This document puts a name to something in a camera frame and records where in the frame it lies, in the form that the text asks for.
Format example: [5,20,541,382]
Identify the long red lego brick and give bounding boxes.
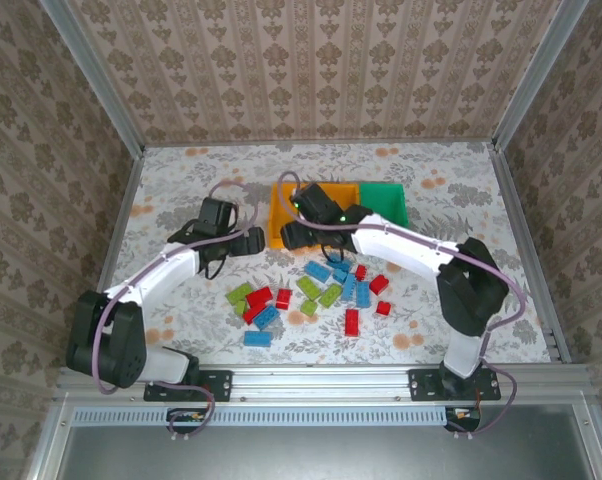
[242,302,268,325]

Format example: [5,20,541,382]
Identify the green plastic bin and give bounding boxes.
[358,182,409,229]

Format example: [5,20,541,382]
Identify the black connector box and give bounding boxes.
[444,405,482,432]
[166,407,207,426]

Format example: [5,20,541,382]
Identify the grey metal panel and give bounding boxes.
[55,405,600,480]

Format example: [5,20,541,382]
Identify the black left camera cable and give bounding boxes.
[200,252,230,281]

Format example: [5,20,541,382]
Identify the aluminium back rail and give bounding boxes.
[143,138,495,149]

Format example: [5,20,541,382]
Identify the aluminium side rail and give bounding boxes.
[96,147,146,294]
[486,142,573,365]

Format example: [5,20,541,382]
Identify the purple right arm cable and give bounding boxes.
[277,170,527,441]

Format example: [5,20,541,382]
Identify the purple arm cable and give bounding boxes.
[277,170,527,441]
[93,179,261,444]

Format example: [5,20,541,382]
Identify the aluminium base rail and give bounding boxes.
[55,363,595,401]

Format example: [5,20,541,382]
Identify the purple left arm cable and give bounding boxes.
[93,179,261,444]

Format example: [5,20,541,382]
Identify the grey slotted cable duct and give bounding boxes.
[73,405,450,427]

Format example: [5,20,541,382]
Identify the aluminium frame post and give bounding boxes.
[491,0,591,151]
[39,0,146,156]

